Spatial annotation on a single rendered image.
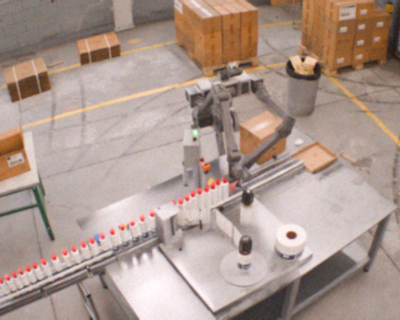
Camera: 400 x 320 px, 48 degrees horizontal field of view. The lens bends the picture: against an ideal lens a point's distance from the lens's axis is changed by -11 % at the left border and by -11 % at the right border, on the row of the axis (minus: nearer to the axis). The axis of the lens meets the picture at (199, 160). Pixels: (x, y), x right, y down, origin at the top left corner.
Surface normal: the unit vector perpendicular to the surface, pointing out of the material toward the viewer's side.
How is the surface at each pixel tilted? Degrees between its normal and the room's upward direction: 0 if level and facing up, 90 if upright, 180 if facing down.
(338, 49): 92
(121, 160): 0
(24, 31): 90
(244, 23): 90
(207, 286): 0
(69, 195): 0
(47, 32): 90
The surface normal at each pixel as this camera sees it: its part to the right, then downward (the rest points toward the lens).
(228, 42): 0.37, 0.61
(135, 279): -0.04, -0.77
